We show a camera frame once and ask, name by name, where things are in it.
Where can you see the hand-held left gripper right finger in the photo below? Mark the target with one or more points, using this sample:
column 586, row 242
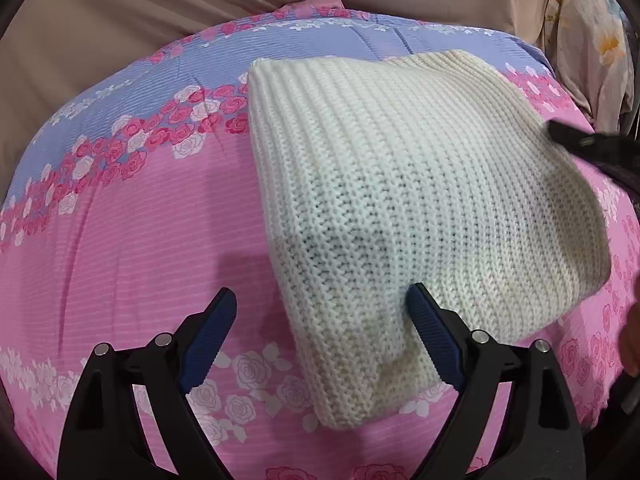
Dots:
column 434, row 341

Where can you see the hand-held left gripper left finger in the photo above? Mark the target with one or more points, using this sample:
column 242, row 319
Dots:
column 206, row 341

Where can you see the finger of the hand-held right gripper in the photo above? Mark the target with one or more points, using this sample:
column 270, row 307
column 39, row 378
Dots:
column 595, row 149

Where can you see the white red black knit sweater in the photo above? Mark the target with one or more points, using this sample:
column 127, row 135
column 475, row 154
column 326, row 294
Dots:
column 400, row 185

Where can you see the pale floral hanging cloth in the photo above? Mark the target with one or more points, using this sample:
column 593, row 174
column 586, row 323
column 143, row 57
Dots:
column 595, row 35

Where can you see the pink floral blanket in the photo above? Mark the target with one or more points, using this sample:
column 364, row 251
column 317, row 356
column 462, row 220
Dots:
column 125, row 235

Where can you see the beige backdrop sheet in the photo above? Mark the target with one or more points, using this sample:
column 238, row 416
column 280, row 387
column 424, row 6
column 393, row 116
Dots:
column 150, row 0

